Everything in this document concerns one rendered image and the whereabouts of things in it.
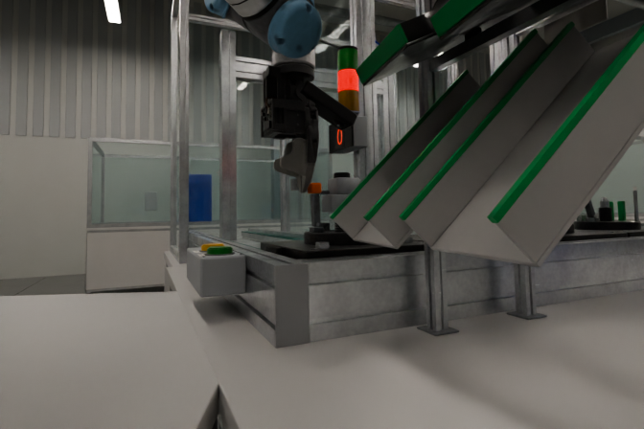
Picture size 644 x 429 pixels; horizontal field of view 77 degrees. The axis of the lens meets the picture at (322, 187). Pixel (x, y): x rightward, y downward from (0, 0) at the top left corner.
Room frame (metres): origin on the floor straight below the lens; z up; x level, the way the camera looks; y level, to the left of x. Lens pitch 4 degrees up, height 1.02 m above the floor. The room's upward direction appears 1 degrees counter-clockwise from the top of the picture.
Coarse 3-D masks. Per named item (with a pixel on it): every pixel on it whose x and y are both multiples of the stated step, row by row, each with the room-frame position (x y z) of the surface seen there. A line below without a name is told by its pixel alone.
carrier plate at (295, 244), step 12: (288, 240) 0.80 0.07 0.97; (300, 240) 0.80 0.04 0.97; (288, 252) 0.64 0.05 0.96; (300, 252) 0.59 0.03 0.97; (312, 252) 0.58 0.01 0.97; (324, 252) 0.58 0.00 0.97; (336, 252) 0.59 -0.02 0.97; (348, 252) 0.60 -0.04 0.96; (360, 252) 0.61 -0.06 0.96; (372, 252) 0.62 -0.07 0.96; (384, 252) 0.62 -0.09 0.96; (396, 252) 0.63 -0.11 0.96
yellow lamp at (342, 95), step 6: (348, 90) 0.93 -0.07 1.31; (354, 90) 0.93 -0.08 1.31; (342, 96) 0.93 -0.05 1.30; (348, 96) 0.93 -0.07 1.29; (354, 96) 0.93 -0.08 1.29; (342, 102) 0.93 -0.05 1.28; (348, 102) 0.93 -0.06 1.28; (354, 102) 0.93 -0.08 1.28; (348, 108) 0.93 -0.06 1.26; (354, 108) 0.93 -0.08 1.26
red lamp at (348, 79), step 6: (342, 72) 0.93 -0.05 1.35; (348, 72) 0.93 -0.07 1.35; (354, 72) 0.93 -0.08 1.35; (342, 78) 0.93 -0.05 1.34; (348, 78) 0.93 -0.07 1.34; (354, 78) 0.93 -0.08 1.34; (342, 84) 0.93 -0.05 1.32; (348, 84) 0.93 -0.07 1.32; (354, 84) 0.93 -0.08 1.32; (342, 90) 0.94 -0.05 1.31
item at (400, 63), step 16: (448, 0) 0.55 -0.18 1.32; (400, 32) 0.39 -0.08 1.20; (416, 32) 0.39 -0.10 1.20; (432, 32) 0.40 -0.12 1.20; (464, 32) 0.46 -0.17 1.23; (384, 48) 0.43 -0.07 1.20; (400, 48) 0.40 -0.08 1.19; (416, 48) 0.42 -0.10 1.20; (432, 48) 0.47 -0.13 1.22; (448, 48) 0.53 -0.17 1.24; (368, 64) 0.48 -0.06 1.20; (384, 64) 0.45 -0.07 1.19; (400, 64) 0.48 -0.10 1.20; (368, 80) 0.50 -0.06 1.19
